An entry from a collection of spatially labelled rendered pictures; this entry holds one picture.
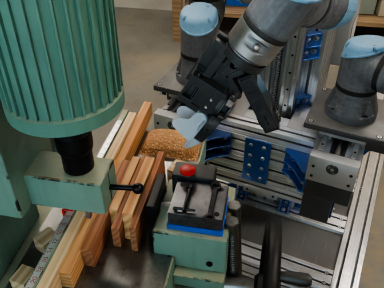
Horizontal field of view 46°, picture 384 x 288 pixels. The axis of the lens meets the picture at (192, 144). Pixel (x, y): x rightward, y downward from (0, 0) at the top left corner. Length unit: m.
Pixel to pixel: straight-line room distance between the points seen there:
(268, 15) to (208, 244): 0.41
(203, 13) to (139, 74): 1.87
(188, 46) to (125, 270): 0.79
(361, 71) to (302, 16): 0.68
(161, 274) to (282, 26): 0.47
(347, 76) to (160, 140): 0.56
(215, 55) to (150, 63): 2.69
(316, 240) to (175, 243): 1.08
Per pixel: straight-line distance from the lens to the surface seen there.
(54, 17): 0.56
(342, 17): 0.73
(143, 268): 0.84
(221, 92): 0.69
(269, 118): 0.73
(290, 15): 0.63
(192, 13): 1.42
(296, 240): 1.83
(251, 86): 0.69
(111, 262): 0.86
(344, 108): 1.35
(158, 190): 0.84
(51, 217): 1.10
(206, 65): 0.71
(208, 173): 0.85
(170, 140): 1.05
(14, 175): 0.78
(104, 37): 0.61
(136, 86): 3.09
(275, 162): 1.51
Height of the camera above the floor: 1.57
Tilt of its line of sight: 38 degrees down
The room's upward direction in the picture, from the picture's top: straight up
